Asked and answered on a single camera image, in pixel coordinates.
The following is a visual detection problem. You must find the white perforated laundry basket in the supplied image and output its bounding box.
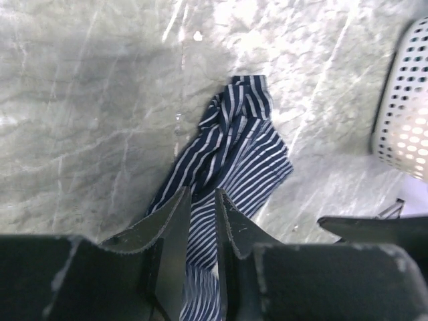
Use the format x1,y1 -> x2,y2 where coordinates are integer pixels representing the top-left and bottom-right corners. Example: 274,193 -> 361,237
371,17 -> 427,182

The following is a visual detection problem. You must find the aluminium rail frame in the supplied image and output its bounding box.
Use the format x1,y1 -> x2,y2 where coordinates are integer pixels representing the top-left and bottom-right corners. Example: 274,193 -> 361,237
376,198 -> 405,219

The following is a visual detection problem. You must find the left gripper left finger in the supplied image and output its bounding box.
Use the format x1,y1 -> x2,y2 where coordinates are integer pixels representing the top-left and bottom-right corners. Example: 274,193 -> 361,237
1,188 -> 191,320

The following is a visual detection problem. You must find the navy striped underwear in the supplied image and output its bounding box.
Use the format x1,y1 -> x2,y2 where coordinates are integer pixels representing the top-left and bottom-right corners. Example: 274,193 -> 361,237
148,75 -> 293,320

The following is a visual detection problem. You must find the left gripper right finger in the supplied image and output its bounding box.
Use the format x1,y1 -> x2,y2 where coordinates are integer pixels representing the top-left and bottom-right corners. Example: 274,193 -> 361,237
215,189 -> 427,320

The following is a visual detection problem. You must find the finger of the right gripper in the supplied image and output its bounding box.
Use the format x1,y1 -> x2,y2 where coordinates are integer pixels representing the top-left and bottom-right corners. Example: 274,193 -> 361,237
318,217 -> 427,246

